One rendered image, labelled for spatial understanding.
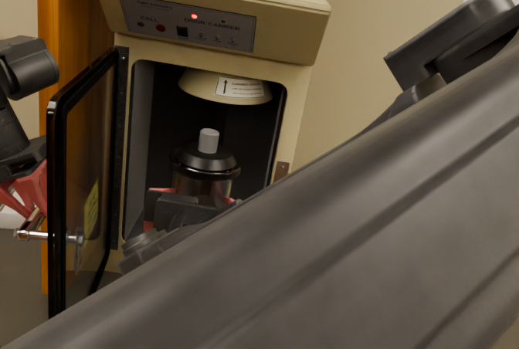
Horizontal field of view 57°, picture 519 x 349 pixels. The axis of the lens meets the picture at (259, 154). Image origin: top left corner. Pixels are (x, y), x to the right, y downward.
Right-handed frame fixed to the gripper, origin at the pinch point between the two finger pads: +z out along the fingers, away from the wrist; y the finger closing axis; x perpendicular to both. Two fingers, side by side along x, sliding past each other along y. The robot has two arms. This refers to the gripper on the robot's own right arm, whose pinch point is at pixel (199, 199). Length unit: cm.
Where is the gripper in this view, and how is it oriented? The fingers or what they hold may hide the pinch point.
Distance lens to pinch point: 74.2
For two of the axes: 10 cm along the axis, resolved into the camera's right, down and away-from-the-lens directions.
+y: -9.8, -1.7, -0.5
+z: 0.1, -3.3, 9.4
